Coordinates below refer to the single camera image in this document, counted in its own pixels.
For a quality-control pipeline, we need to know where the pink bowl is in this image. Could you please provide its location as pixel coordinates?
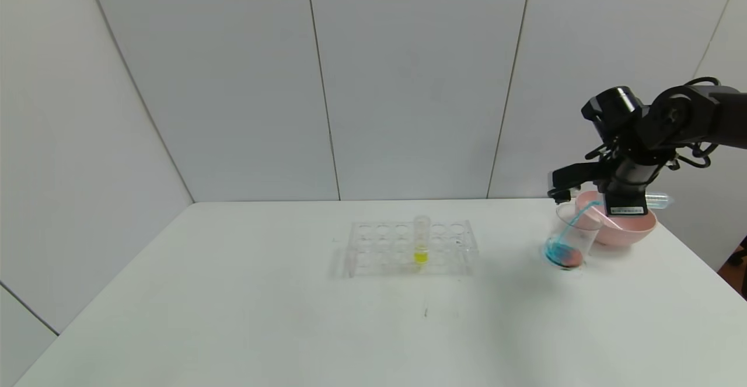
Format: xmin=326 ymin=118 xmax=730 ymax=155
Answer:
xmin=573 ymin=191 xmax=658 ymax=247

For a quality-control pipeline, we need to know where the test tube with red pigment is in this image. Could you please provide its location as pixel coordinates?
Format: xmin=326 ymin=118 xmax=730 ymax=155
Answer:
xmin=588 ymin=206 xmax=626 ymax=228

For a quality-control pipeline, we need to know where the test tube with yellow pigment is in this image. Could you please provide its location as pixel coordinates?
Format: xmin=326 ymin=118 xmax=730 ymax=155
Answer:
xmin=413 ymin=215 xmax=431 ymax=265

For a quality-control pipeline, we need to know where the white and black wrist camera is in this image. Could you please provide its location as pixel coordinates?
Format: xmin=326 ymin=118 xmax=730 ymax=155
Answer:
xmin=547 ymin=164 xmax=605 ymax=204

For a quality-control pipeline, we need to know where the clear plastic beaker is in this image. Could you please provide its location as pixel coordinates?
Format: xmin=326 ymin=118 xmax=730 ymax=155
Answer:
xmin=543 ymin=202 xmax=602 ymax=271

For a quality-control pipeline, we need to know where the clear plastic test tube rack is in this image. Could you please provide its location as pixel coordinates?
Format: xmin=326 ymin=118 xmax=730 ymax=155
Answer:
xmin=344 ymin=220 xmax=479 ymax=278

